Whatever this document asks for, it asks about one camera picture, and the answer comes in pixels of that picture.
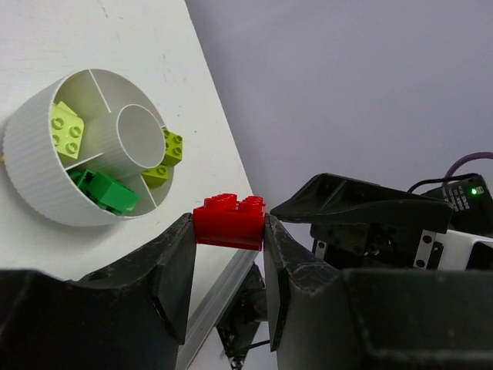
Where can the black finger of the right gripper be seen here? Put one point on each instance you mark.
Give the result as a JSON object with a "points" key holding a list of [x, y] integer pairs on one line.
{"points": [[329, 199]]}

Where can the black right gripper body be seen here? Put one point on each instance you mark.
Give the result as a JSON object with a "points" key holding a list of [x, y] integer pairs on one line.
{"points": [[378, 245]]}

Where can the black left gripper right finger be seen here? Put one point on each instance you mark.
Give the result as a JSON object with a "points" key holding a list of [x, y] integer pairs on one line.
{"points": [[323, 318]]}

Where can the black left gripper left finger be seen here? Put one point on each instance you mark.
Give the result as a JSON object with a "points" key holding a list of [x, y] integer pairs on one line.
{"points": [[130, 314]]}

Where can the red curved lego with green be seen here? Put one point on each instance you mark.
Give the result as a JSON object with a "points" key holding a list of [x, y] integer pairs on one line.
{"points": [[224, 220]]}

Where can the dark green lego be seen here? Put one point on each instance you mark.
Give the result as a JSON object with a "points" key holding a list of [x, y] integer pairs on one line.
{"points": [[107, 193]]}

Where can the lime green square lego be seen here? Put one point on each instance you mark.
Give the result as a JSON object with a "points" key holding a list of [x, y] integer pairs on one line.
{"points": [[156, 176]]}

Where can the pale green curved lego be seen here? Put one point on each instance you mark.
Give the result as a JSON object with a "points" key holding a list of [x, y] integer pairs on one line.
{"points": [[67, 130]]}

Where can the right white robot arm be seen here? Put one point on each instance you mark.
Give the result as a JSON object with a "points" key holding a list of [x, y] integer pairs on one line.
{"points": [[468, 241]]}

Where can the white round divided container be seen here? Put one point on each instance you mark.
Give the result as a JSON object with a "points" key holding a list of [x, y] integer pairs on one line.
{"points": [[123, 136]]}

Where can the aluminium table front rail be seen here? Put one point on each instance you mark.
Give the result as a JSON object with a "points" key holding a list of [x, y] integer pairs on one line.
{"points": [[218, 274]]}

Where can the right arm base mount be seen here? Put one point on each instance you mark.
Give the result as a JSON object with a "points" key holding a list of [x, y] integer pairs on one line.
{"points": [[241, 320]]}

